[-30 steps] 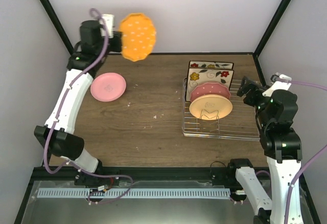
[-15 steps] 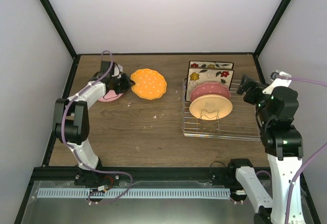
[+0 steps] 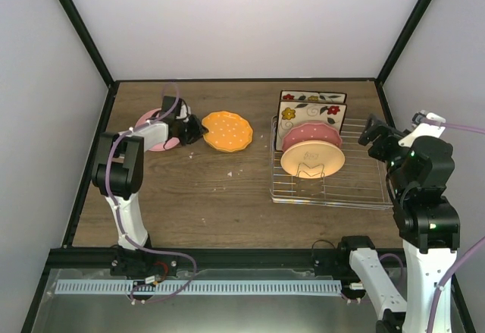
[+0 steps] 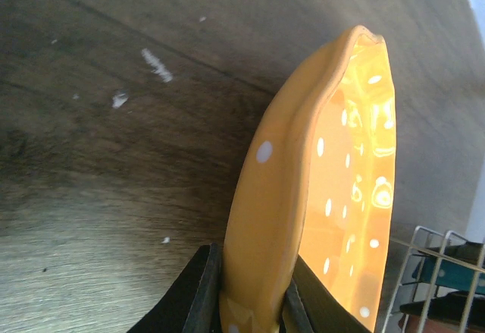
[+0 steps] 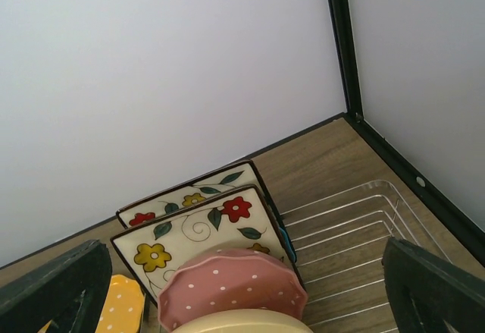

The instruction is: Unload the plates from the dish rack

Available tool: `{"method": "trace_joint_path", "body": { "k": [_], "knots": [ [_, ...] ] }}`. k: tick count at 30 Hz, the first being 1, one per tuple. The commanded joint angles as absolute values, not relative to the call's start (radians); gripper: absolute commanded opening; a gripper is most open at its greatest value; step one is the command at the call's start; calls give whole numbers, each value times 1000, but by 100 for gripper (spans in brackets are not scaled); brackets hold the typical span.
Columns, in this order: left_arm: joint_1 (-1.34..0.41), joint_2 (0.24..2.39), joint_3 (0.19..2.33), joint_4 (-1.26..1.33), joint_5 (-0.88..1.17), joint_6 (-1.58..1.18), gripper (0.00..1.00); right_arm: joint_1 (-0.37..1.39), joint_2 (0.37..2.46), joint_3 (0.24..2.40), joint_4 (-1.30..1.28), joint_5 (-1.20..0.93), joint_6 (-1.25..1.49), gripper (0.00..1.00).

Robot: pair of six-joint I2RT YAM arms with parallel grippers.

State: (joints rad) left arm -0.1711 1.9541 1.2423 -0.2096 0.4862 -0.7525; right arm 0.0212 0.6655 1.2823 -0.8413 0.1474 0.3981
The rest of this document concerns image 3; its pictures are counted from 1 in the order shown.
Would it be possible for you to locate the plain pink round plate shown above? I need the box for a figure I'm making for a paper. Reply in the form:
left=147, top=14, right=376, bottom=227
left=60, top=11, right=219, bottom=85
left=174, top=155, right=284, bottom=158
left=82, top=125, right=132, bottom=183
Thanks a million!
left=136, top=108, right=180, bottom=152

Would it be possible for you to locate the orange polka dot plate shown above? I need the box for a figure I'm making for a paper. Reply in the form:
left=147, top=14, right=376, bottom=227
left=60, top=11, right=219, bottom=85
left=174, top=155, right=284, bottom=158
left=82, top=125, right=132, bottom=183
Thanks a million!
left=202, top=111, right=253, bottom=152

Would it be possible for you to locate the pink polka dot plate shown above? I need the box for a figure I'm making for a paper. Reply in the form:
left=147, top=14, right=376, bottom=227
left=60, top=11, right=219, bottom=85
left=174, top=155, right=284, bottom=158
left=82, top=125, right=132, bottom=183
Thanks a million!
left=280, top=121, right=343, bottom=152

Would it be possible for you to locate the cream bear print plate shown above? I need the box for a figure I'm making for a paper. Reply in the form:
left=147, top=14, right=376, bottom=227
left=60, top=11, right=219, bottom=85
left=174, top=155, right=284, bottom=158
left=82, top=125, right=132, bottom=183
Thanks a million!
left=280, top=140, right=346, bottom=179

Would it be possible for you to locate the square floral plate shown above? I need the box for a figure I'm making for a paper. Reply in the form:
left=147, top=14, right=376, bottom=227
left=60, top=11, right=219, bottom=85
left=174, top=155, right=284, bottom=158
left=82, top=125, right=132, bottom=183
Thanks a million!
left=275, top=101, right=347, bottom=151
left=280, top=90, right=347, bottom=103

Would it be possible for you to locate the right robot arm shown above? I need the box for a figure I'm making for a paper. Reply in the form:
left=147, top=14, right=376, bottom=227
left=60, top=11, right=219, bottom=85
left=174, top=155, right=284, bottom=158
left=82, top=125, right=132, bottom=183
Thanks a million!
left=336, top=112, right=460, bottom=333

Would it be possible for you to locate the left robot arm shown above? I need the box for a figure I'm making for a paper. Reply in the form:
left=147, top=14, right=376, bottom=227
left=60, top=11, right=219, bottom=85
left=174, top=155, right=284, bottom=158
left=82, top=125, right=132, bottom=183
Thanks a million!
left=92, top=96, right=208, bottom=275

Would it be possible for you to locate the metal wire dish rack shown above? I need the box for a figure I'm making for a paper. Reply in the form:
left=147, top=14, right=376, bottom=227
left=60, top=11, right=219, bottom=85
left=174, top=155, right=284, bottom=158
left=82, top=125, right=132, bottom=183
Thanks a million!
left=270, top=118, right=392, bottom=210

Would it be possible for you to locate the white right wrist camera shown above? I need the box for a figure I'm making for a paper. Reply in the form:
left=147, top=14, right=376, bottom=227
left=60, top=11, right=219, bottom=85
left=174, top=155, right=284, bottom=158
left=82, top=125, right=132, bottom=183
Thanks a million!
left=398, top=110, right=446, bottom=148

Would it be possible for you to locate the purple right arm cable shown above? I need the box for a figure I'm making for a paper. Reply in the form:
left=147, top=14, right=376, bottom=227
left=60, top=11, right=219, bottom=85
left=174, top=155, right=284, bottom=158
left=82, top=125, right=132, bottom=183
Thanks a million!
left=424, top=119, right=485, bottom=333

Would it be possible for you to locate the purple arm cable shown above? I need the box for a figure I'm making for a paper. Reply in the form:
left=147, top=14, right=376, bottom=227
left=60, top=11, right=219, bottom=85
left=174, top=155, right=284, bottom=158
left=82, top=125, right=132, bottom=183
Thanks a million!
left=105, top=81, right=198, bottom=303
left=424, top=119, right=485, bottom=333

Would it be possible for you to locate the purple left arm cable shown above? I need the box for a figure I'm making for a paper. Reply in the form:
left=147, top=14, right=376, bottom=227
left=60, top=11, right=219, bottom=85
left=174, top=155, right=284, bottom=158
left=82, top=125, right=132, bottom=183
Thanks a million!
left=105, top=81, right=198, bottom=303

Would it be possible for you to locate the left black frame post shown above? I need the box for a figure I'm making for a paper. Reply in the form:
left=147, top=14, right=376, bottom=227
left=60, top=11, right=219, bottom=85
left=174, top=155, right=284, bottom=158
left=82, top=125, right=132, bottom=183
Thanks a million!
left=40, top=0, right=115, bottom=88

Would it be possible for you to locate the black frame post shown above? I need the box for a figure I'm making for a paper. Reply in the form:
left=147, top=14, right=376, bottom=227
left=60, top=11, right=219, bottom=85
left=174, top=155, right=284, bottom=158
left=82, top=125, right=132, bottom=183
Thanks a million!
left=40, top=0, right=115, bottom=88
left=376, top=0, right=433, bottom=86

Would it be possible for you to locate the right black frame post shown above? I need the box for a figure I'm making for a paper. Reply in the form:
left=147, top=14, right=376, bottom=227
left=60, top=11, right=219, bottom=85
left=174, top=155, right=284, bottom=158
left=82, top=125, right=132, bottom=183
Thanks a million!
left=376, top=0, right=433, bottom=86

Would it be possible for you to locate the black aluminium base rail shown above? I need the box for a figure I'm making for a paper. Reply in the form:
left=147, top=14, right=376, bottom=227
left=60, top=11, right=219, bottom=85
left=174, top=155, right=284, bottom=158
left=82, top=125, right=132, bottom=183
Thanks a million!
left=45, top=247, right=356, bottom=279

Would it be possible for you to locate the white slotted cable duct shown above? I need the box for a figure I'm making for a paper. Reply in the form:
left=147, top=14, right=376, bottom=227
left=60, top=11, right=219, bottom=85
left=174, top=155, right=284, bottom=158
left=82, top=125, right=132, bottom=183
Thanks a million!
left=55, top=279, right=342, bottom=297

